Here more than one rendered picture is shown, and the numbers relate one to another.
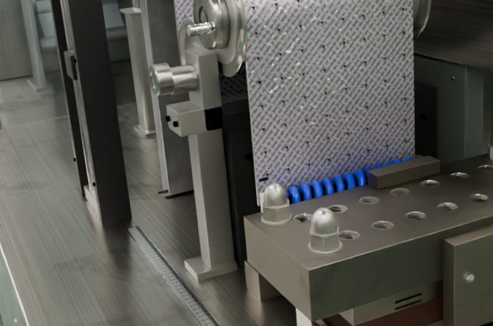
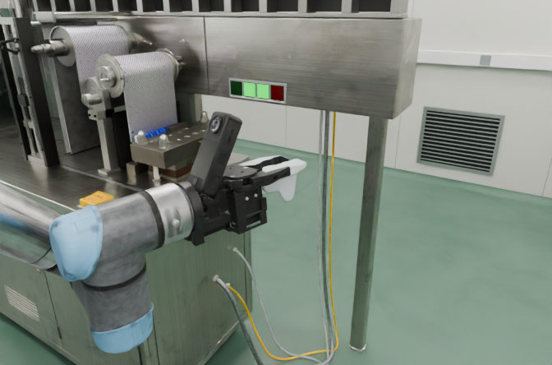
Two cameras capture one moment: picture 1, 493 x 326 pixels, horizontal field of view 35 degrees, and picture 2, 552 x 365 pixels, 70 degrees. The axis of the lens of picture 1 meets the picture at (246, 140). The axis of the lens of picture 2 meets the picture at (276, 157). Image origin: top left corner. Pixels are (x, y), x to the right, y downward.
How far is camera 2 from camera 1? 63 cm
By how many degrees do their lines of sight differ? 35
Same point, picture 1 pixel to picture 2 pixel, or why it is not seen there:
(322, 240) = (164, 144)
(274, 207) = (142, 138)
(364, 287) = (178, 157)
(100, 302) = (71, 187)
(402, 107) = (172, 106)
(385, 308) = (183, 164)
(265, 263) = (142, 157)
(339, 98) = (154, 103)
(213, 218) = (110, 150)
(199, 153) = (103, 127)
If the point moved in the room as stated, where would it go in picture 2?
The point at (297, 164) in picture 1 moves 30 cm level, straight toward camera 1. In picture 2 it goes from (142, 127) to (169, 150)
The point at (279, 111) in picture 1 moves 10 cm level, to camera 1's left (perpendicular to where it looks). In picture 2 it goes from (135, 108) to (106, 112)
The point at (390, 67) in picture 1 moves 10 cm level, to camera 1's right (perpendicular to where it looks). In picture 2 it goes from (167, 93) to (191, 90)
